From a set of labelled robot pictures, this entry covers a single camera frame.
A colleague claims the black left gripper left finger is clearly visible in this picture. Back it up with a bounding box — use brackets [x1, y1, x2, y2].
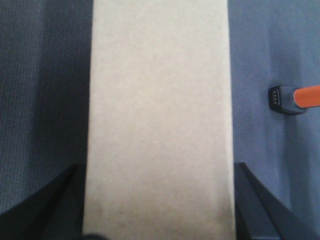
[0, 164, 84, 240]

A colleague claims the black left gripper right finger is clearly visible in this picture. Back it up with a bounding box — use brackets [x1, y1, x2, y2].
[234, 162, 320, 240]

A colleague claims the brown cardboard package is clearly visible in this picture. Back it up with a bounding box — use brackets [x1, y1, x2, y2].
[83, 0, 236, 240]

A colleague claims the orange black barcode scanner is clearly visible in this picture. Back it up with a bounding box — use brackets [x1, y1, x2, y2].
[268, 85, 320, 116]

